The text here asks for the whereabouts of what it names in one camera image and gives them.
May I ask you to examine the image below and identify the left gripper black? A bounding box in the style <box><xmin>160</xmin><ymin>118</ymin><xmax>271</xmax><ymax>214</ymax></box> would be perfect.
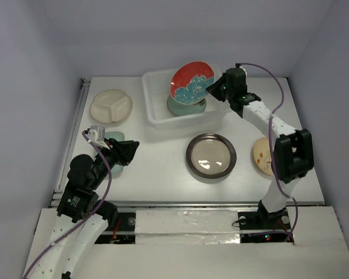
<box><xmin>90</xmin><ymin>136</ymin><xmax>139</xmax><ymax>188</ymax></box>

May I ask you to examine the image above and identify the light green rectangular plate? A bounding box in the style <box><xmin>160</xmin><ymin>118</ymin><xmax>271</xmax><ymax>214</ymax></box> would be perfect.
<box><xmin>105</xmin><ymin>131</ymin><xmax>125</xmax><ymax>178</ymax></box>

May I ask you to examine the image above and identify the red plate with blue flower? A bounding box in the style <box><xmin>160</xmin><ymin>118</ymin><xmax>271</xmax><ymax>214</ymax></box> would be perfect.
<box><xmin>170</xmin><ymin>61</ymin><xmax>215</xmax><ymax>105</ymax></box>

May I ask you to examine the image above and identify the green round flower plate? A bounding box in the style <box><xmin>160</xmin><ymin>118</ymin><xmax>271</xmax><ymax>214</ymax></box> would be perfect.
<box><xmin>167</xmin><ymin>96</ymin><xmax>206</xmax><ymax>117</ymax></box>

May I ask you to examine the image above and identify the cream divided plate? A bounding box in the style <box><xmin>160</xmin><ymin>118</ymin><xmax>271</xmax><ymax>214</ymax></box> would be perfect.
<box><xmin>90</xmin><ymin>90</ymin><xmax>133</xmax><ymax>124</ymax></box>

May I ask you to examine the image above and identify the brown rimmed cream plate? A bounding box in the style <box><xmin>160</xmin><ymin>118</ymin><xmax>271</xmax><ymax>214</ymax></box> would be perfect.
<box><xmin>186</xmin><ymin>133</ymin><xmax>237</xmax><ymax>180</ymax></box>

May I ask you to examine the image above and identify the beige plate with bird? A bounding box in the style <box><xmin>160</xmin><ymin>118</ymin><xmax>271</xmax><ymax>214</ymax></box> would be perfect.
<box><xmin>252</xmin><ymin>137</ymin><xmax>273</xmax><ymax>176</ymax></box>

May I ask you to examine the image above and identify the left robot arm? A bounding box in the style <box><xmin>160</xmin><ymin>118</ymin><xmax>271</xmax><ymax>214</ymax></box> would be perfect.
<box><xmin>23</xmin><ymin>139</ymin><xmax>139</xmax><ymax>278</ymax></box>

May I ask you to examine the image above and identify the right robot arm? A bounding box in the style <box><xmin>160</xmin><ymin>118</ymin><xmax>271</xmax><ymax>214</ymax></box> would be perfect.
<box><xmin>206</xmin><ymin>64</ymin><xmax>314</xmax><ymax>228</ymax></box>

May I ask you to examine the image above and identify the white plastic bin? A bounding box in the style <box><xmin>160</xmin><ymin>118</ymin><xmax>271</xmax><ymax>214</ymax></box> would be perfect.
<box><xmin>141</xmin><ymin>68</ymin><xmax>231</xmax><ymax>130</ymax></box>

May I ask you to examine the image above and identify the white foam block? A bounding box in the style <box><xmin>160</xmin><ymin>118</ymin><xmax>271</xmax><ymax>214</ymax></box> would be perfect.
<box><xmin>134</xmin><ymin>209</ymin><xmax>240</xmax><ymax>245</ymax></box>

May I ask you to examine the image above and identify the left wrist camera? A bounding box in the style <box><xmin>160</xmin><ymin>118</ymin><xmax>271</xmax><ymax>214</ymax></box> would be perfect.
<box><xmin>86</xmin><ymin>126</ymin><xmax>105</xmax><ymax>145</ymax></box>

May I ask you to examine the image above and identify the aluminium rail left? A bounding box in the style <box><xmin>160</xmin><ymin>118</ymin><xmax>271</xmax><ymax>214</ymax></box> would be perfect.
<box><xmin>50</xmin><ymin>78</ymin><xmax>91</xmax><ymax>207</ymax></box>

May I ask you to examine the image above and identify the aluminium rail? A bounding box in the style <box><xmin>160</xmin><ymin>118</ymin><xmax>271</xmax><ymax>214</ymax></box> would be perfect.
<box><xmin>50</xmin><ymin>78</ymin><xmax>91</xmax><ymax>207</ymax></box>
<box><xmin>49</xmin><ymin>199</ymin><xmax>326</xmax><ymax>208</ymax></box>

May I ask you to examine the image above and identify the aluminium rail front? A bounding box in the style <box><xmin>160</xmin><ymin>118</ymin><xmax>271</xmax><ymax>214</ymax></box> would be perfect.
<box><xmin>49</xmin><ymin>199</ymin><xmax>326</xmax><ymax>208</ymax></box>

